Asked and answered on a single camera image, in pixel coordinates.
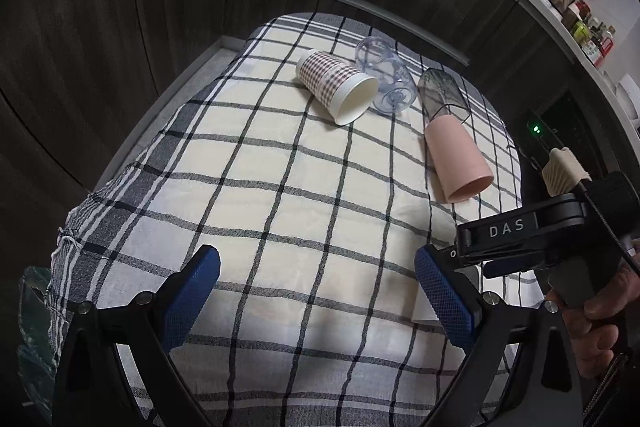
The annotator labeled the plaid paper cup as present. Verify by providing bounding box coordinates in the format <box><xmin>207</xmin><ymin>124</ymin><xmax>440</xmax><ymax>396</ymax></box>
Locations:
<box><xmin>296</xmin><ymin>49</ymin><xmax>379</xmax><ymax>126</ymax></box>

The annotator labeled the person's right hand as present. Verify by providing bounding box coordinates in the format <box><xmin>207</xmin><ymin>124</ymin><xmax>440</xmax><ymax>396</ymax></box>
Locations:
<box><xmin>545</xmin><ymin>251</ymin><xmax>640</xmax><ymax>379</ymax></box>

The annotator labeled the checked tablecloth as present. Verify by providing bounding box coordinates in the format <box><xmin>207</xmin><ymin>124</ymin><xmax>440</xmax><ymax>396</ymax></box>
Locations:
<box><xmin>47</xmin><ymin>12</ymin><xmax>523</xmax><ymax>427</ymax></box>

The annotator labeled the white bowl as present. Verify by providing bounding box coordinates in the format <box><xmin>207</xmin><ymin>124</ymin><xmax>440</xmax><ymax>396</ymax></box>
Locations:
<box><xmin>614</xmin><ymin>76</ymin><xmax>640</xmax><ymax>120</ymax></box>

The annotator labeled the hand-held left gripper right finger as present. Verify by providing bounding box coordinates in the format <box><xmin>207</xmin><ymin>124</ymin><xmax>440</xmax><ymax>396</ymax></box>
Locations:
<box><xmin>414</xmin><ymin>243</ymin><xmax>586</xmax><ymax>427</ymax></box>

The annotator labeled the pink cup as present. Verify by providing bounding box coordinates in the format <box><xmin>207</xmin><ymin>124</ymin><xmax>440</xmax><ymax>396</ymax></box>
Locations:
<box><xmin>424</xmin><ymin>114</ymin><xmax>495</xmax><ymax>204</ymax></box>

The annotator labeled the black appliance with green light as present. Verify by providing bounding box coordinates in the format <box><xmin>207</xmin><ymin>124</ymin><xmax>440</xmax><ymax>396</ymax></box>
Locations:
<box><xmin>525</xmin><ymin>89</ymin><xmax>608</xmax><ymax>180</ymax></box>

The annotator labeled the white table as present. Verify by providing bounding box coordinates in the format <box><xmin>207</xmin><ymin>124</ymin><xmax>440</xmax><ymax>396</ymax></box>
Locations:
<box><xmin>95</xmin><ymin>34</ymin><xmax>251</xmax><ymax>190</ymax></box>

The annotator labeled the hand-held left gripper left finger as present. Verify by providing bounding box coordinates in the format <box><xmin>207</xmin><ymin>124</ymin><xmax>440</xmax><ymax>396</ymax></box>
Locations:
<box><xmin>52</xmin><ymin>244</ymin><xmax>222</xmax><ymax>427</ymax></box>

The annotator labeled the grey translucent cup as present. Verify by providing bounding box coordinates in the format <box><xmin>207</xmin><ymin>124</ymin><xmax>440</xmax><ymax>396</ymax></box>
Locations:
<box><xmin>417</xmin><ymin>69</ymin><xmax>472</xmax><ymax>128</ymax></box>

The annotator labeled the clear plastic cup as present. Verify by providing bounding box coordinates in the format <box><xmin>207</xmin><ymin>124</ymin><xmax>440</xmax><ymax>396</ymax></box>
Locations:
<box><xmin>355</xmin><ymin>36</ymin><xmax>418</xmax><ymax>114</ymax></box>

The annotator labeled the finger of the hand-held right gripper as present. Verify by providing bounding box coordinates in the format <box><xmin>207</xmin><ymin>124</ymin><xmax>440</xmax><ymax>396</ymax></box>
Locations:
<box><xmin>454</xmin><ymin>195</ymin><xmax>588</xmax><ymax>279</ymax></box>

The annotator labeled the row of condiment jars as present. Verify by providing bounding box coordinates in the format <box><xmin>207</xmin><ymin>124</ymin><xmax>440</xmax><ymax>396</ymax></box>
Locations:
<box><xmin>561</xmin><ymin>0</ymin><xmax>620</xmax><ymax>68</ymax></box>

